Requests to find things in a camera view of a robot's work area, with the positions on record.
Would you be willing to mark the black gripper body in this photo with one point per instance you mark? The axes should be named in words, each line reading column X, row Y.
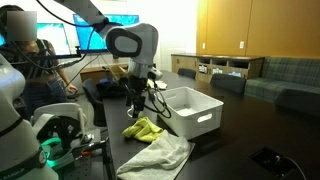
column 136, row 91

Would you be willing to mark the yellow microfibre cloth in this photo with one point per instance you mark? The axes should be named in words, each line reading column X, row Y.
column 143, row 130

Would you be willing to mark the white towel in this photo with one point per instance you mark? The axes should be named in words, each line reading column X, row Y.
column 156, row 156

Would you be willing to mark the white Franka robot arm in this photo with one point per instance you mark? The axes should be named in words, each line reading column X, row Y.
column 146, row 43

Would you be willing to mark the white mug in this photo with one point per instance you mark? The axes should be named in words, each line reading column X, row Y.
column 129, row 112

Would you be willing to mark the white papers stack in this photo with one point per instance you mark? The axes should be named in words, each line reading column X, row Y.
column 160, row 85

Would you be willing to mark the black bag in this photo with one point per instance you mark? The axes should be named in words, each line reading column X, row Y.
column 110, row 90

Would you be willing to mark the black office chair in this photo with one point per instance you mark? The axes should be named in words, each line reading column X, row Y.
column 95, row 100
column 228, row 83
column 186, row 73

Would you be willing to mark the white plastic bin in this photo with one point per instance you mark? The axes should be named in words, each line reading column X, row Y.
column 180, row 126

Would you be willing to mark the wooden bench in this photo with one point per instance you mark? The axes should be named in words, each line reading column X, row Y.
column 91, row 71

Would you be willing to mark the wooden shelf cabinet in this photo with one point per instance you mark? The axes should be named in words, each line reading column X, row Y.
column 186, row 63

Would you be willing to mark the small printed box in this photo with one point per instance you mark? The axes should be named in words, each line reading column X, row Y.
column 217, row 70
column 235, row 74
column 202, row 69

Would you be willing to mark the perforated metal breadboard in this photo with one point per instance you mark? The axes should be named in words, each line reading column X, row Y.
column 83, row 170

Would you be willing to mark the person in striped top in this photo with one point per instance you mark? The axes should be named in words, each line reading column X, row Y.
column 40, row 90

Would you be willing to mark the table power outlet box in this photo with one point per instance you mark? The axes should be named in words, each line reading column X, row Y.
column 270, row 161

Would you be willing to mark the green plaid sofa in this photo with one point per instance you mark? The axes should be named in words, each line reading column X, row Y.
column 286, row 80

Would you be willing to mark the wall display screen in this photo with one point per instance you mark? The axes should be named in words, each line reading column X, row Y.
column 86, row 40
column 53, row 36

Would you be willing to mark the white wall outlet plate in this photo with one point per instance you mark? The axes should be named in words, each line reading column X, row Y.
column 241, row 44
column 203, row 45

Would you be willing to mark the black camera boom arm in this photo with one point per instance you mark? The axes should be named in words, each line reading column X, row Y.
column 50, row 57

